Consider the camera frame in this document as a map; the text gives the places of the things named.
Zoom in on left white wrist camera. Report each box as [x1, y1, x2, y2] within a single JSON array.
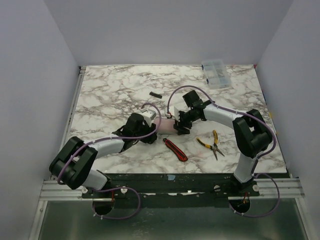
[[140, 110, 157, 126]]

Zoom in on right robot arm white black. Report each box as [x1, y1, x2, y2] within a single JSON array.
[[166, 90, 276, 190]]

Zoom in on pink zippered umbrella case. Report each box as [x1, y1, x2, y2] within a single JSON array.
[[153, 118, 178, 135]]

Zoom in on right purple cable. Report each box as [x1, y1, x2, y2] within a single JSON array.
[[166, 85, 281, 218]]

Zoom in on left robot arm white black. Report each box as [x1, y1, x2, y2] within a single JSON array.
[[49, 110, 157, 191]]

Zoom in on clear plastic screw box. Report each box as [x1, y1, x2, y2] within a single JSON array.
[[201, 59, 232, 89]]

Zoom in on blue tape piece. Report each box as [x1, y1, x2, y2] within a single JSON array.
[[167, 174, 176, 181]]

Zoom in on yellow black needle-nose pliers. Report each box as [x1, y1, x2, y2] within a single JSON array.
[[196, 130, 225, 161]]

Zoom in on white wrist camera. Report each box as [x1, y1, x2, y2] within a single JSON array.
[[165, 106, 180, 122], [140, 110, 157, 126]]

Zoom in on red black utility knife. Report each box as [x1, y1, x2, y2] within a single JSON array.
[[163, 138, 188, 162]]

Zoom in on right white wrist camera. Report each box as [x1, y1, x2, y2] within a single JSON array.
[[165, 106, 180, 122]]

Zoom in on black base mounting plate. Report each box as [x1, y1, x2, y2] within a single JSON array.
[[82, 173, 259, 208]]

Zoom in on small black comb piece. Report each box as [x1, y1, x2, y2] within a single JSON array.
[[149, 91, 163, 99]]

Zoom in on aluminium frame rail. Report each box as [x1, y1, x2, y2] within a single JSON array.
[[39, 178, 305, 201]]

